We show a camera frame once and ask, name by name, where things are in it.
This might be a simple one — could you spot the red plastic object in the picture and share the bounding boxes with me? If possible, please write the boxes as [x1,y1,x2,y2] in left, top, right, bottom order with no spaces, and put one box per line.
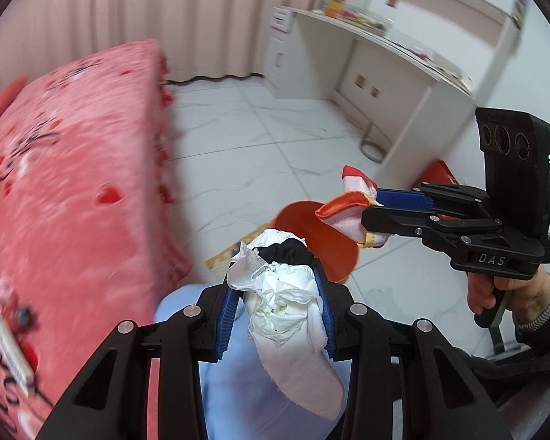
[422,159,458,190]

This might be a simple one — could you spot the white desk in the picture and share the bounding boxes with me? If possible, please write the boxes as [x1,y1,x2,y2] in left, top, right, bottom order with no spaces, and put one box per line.
[291,7,487,166]

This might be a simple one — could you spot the colourful desk clutter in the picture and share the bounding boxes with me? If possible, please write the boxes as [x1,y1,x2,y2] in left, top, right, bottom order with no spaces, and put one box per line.
[324,0,388,34]

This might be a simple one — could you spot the pink pleated curtain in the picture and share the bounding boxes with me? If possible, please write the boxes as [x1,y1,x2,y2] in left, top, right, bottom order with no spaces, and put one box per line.
[0,0,335,81]

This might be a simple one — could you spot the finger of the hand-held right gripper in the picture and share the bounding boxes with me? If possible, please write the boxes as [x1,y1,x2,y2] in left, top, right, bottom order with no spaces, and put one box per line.
[376,182,489,214]
[361,202,505,239]

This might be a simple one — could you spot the grey round chair base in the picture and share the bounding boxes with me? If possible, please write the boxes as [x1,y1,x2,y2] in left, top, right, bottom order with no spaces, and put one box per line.
[360,124,395,164]

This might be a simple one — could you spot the long white blue box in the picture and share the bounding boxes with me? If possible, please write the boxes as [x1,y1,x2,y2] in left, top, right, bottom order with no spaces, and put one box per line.
[0,316,34,382]

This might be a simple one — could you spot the red blue toy figure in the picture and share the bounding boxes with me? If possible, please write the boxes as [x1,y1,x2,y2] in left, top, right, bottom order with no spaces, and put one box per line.
[7,305,34,331]

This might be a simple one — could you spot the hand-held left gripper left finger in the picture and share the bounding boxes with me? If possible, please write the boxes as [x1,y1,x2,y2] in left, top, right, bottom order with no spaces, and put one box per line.
[36,283,248,440]

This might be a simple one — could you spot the red white printed sock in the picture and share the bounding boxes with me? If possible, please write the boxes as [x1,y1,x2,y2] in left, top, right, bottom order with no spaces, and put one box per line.
[315,165,390,249]

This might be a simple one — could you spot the black floor cable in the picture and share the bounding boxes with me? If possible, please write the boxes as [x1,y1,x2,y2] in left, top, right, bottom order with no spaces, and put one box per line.
[167,72,264,87]

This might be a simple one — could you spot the light blue trousers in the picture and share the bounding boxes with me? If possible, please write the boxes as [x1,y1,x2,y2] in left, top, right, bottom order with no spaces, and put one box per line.
[155,284,349,440]

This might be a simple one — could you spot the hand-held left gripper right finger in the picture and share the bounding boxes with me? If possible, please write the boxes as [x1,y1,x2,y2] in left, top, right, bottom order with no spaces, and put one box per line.
[309,263,516,440]

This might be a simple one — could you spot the pink heart printed blanket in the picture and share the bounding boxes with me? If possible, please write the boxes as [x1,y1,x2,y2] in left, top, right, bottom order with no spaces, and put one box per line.
[0,39,193,440]

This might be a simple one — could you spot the white tissue wad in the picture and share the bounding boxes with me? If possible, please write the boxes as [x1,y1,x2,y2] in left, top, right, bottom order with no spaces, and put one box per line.
[227,228,344,422]

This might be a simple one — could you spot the white drawer cabinet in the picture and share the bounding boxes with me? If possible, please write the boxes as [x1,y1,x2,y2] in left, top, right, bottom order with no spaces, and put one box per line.
[263,5,300,98]

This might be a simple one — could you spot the person's right hand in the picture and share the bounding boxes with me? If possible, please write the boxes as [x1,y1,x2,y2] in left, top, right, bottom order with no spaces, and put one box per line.
[466,267,550,328]

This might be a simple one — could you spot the person's dark grey jacket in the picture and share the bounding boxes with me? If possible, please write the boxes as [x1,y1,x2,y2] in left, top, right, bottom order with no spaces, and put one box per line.
[458,344,550,440]

